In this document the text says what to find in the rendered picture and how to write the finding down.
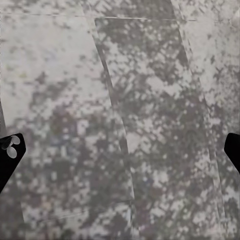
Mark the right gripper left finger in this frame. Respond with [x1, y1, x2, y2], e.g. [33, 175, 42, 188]
[0, 133, 26, 193]

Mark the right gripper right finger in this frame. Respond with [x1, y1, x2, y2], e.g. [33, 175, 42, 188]
[224, 132, 240, 173]

